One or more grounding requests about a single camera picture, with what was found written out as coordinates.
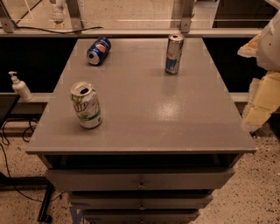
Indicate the white pump dispenser bottle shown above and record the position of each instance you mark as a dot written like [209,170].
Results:
[20,87]

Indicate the grey drawer cabinet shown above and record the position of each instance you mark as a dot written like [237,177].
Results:
[165,142]

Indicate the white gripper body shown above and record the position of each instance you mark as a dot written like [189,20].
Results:
[271,48]

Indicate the blue pepsi can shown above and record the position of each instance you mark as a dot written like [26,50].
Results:
[98,51]

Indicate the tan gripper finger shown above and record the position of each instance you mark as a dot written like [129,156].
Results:
[263,101]
[249,50]

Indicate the silver blue redbull can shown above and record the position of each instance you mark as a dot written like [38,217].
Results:
[173,53]

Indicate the black desk leg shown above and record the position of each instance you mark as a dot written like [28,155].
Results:
[43,216]

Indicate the white green 7up can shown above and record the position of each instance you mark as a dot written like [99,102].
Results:
[86,104]

